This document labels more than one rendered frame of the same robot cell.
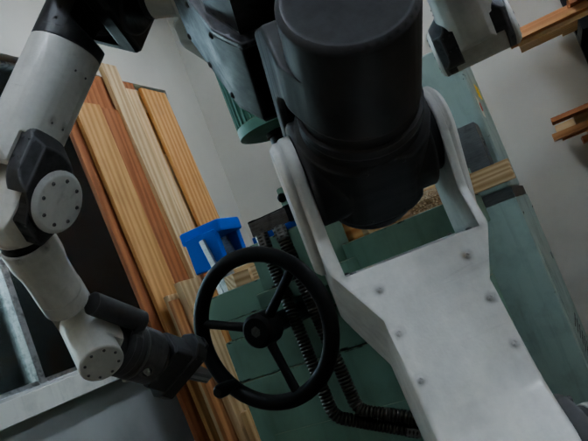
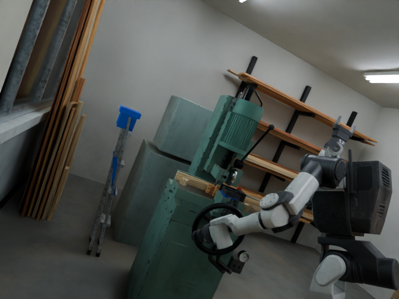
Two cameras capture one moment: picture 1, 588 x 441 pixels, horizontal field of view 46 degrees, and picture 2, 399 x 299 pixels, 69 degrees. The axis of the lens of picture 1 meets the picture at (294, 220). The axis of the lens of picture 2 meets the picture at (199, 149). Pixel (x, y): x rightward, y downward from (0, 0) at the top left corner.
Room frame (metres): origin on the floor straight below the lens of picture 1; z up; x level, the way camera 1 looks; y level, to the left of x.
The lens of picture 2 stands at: (0.25, 1.29, 1.29)
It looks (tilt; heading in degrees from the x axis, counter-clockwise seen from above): 5 degrees down; 319
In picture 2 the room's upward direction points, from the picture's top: 23 degrees clockwise
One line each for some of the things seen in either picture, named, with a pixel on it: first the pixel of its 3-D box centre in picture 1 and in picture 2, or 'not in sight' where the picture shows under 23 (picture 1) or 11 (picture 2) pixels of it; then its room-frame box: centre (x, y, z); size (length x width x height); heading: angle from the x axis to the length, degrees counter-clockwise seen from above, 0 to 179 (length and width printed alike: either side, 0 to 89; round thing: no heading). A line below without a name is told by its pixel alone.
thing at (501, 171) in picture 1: (370, 226); (230, 196); (1.45, -0.15, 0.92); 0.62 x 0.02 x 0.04; 62
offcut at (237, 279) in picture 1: (238, 280); (184, 181); (1.55, 0.17, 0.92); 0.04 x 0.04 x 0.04; 38
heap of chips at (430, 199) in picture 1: (434, 198); (258, 210); (1.29, -0.26, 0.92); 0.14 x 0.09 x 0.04; 152
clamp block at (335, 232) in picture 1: (302, 251); (227, 204); (1.31, 0.01, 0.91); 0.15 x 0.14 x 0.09; 62
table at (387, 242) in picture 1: (329, 267); (221, 206); (1.39, -0.03, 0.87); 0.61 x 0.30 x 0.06; 62
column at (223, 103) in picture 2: not in sight; (217, 147); (1.76, -0.17, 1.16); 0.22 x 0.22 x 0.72; 62
